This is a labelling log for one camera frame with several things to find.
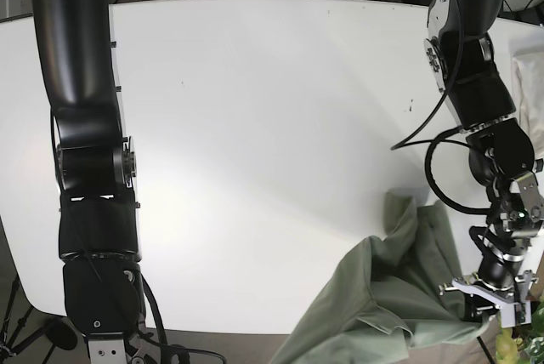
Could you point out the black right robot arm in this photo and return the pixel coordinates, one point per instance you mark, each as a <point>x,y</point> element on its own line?
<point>95,168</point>

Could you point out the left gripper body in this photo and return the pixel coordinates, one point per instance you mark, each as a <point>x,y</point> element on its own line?
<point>503,242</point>

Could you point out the sage green T-shirt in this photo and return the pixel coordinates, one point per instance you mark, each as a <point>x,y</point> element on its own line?
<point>383,299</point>

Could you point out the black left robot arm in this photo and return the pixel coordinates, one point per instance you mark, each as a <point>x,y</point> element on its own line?
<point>501,156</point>

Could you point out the green potted plant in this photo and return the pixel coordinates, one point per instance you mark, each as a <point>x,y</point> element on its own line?
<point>523,344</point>

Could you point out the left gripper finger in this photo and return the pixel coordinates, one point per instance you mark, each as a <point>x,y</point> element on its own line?
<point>482,298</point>
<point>515,305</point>

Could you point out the white printed T-shirt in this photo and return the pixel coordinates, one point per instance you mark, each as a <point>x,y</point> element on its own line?
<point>527,81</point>

